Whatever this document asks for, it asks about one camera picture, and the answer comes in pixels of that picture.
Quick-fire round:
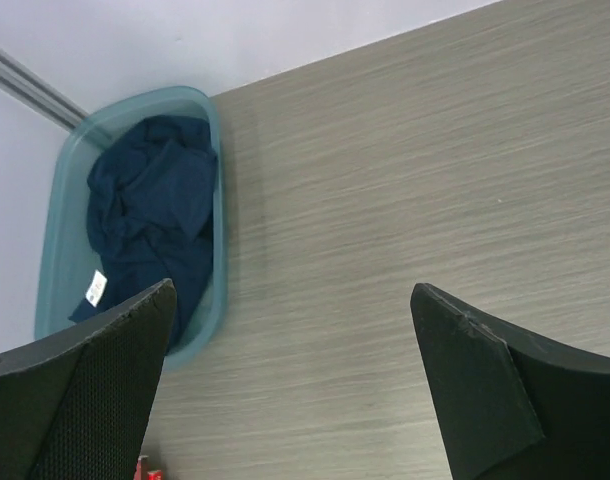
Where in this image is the stack of red books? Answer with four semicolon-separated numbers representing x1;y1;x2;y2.
133;455;164;480

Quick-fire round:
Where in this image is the navy blue t shirt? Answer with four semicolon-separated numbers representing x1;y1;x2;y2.
70;115;218;347

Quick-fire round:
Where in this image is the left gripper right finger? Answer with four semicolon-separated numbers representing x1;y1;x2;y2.
410;283;610;479

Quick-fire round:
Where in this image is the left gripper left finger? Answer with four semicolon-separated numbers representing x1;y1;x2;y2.
0;279;176;479

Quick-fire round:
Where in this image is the aluminium corner post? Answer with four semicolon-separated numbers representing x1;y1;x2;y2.
0;48;88;131

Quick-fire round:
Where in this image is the blue plastic basket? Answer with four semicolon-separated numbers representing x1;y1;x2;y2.
34;86;229;371

